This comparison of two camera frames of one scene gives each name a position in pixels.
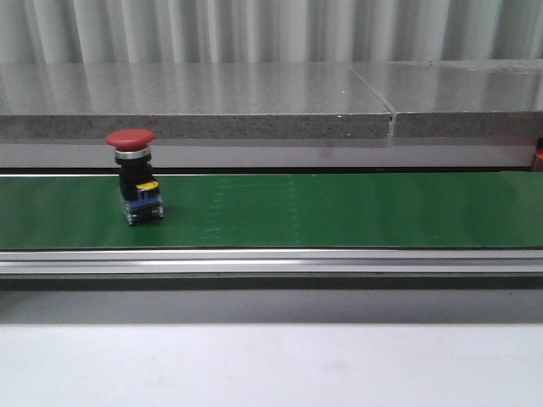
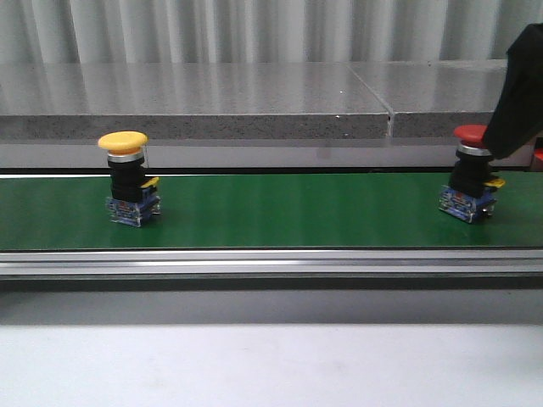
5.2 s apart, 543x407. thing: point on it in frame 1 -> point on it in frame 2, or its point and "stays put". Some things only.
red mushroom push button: [139, 191] -> [470, 194]
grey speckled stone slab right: [459, 98] stays put
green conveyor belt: [278, 211] stays put
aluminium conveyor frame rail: [271, 270] stays put
